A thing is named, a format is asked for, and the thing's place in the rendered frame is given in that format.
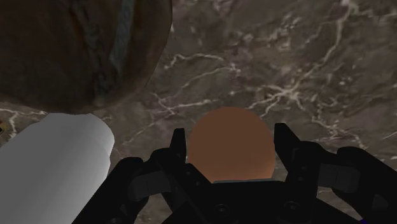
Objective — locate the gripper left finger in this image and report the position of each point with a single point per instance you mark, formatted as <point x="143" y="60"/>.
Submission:
<point x="161" y="173"/>

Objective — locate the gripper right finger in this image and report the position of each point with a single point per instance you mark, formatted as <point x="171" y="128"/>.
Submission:
<point x="313" y="167"/>

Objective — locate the orange-brown ball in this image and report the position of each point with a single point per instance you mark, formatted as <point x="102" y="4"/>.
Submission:
<point x="231" y="144"/>

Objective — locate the white cylinder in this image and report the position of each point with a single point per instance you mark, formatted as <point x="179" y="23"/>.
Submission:
<point x="52" y="167"/>

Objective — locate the large brown round bowl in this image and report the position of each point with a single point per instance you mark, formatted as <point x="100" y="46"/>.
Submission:
<point x="74" y="49"/>

